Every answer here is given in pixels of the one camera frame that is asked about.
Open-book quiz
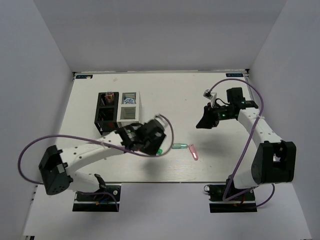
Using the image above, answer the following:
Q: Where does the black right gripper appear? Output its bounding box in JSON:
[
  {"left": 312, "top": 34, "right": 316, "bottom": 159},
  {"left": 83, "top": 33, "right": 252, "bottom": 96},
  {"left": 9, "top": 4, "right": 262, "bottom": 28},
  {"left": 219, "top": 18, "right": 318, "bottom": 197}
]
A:
[{"left": 196, "top": 102, "right": 235, "bottom": 129}]

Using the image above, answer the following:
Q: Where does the green capped black highlighter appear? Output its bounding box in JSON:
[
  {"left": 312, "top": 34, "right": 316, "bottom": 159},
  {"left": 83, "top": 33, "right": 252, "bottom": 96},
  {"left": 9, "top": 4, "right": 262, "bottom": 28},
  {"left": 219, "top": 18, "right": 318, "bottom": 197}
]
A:
[{"left": 156, "top": 148, "right": 163, "bottom": 156}]

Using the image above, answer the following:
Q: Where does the clear green lead case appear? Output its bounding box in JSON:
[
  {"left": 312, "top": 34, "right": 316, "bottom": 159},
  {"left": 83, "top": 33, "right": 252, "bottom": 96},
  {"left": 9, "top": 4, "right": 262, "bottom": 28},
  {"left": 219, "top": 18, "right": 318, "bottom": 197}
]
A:
[{"left": 171, "top": 143, "right": 188, "bottom": 150}]

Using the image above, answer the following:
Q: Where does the blue round jar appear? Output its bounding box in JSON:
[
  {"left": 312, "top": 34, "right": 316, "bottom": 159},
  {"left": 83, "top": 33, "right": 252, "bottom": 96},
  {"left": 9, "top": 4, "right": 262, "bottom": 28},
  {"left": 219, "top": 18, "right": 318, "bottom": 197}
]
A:
[{"left": 123, "top": 97, "right": 136, "bottom": 105}]

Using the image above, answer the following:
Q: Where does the clear tube of coloured pins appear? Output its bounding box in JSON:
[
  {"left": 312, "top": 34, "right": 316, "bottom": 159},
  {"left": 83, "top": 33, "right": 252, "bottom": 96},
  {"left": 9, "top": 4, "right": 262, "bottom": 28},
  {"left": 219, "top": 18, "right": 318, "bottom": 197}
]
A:
[{"left": 105, "top": 91, "right": 115, "bottom": 105}]

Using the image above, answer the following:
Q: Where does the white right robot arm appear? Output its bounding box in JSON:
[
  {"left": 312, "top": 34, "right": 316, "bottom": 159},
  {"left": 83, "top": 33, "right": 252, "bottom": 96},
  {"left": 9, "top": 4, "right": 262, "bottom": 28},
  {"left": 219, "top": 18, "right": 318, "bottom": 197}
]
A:
[{"left": 196, "top": 87, "right": 297, "bottom": 200}]

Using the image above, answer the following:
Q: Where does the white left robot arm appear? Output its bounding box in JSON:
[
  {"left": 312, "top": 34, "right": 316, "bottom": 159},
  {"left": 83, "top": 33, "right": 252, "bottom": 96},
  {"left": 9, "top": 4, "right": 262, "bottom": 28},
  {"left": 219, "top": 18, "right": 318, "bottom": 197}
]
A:
[{"left": 38, "top": 118, "right": 166, "bottom": 200}]

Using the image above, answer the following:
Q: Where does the clear pink lead case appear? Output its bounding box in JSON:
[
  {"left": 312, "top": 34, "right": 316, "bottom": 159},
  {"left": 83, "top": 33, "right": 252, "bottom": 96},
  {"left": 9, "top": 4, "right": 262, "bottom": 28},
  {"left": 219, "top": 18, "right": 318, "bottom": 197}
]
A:
[{"left": 188, "top": 144, "right": 199, "bottom": 161}]

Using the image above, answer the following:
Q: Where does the white slotted organizer box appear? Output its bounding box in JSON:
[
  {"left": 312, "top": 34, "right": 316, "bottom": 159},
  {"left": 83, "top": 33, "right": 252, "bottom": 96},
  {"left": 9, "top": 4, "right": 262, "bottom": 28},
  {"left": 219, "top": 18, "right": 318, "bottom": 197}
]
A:
[{"left": 116, "top": 91, "right": 142, "bottom": 128}]

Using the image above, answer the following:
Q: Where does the blue right corner label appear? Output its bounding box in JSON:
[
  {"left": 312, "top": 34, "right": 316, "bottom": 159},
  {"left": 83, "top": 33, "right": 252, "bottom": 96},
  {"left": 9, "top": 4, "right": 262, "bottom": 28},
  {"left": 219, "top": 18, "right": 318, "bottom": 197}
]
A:
[{"left": 225, "top": 73, "right": 244, "bottom": 78}]

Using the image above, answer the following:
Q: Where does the blue corner label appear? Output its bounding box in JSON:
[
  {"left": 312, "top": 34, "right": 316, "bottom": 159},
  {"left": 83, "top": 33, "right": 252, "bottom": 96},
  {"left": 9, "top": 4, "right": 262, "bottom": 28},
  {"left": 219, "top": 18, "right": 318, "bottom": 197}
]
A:
[
  {"left": 75, "top": 74, "right": 93, "bottom": 79},
  {"left": 225, "top": 73, "right": 244, "bottom": 78}
]

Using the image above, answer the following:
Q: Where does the black slotted organizer box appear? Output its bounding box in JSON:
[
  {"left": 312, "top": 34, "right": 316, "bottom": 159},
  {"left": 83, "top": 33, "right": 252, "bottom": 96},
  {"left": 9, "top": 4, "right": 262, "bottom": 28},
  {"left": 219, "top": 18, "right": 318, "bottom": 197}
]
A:
[{"left": 94, "top": 92, "right": 120, "bottom": 135}]

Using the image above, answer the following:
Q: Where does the blue left corner label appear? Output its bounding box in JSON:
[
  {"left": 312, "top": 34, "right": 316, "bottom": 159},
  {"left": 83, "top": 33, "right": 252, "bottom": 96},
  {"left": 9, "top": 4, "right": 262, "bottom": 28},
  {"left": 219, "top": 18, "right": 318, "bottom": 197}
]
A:
[{"left": 75, "top": 74, "right": 93, "bottom": 79}]

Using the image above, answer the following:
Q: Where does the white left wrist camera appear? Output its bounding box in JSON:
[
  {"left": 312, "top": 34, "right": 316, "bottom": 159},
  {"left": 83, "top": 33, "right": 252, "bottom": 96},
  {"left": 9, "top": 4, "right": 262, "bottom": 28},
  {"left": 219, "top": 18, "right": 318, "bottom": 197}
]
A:
[{"left": 154, "top": 114, "right": 169, "bottom": 128}]

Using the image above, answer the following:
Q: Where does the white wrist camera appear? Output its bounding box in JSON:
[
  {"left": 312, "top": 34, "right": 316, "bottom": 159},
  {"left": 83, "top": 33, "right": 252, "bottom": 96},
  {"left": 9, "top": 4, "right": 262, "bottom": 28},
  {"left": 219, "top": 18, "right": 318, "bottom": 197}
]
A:
[
  {"left": 154, "top": 114, "right": 169, "bottom": 128},
  {"left": 203, "top": 89, "right": 217, "bottom": 101}
]

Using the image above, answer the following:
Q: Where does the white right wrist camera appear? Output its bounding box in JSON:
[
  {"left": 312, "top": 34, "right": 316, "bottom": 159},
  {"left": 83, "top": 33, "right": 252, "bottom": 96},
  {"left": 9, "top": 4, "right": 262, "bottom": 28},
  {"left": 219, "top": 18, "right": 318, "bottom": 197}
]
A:
[{"left": 203, "top": 89, "right": 217, "bottom": 101}]

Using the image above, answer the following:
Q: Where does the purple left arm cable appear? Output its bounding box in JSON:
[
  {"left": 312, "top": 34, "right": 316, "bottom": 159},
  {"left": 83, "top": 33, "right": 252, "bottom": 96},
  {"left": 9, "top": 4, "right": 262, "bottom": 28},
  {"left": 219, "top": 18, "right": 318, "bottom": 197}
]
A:
[{"left": 17, "top": 114, "right": 175, "bottom": 212}]

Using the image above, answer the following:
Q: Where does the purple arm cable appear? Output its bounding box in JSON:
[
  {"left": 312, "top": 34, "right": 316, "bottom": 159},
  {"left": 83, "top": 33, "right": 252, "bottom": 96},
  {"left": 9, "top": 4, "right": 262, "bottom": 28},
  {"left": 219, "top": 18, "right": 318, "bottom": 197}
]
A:
[
  {"left": 17, "top": 114, "right": 175, "bottom": 212},
  {"left": 207, "top": 78, "right": 276, "bottom": 208}
]

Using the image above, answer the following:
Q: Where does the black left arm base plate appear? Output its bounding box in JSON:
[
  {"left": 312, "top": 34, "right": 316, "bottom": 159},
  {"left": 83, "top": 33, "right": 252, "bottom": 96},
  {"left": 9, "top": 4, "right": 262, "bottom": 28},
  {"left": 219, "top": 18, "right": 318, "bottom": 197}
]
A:
[{"left": 72, "top": 184, "right": 122, "bottom": 213}]

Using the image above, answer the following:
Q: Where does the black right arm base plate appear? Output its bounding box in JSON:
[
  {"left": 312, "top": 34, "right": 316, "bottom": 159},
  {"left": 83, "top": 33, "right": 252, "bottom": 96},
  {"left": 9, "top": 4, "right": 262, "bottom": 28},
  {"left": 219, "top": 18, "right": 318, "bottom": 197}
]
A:
[{"left": 203, "top": 184, "right": 258, "bottom": 214}]

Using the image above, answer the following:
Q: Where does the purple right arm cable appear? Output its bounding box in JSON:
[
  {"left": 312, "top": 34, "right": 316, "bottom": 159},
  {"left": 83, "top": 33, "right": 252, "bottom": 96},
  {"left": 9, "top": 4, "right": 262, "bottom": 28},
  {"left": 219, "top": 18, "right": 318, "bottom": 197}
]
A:
[{"left": 207, "top": 78, "right": 276, "bottom": 208}]

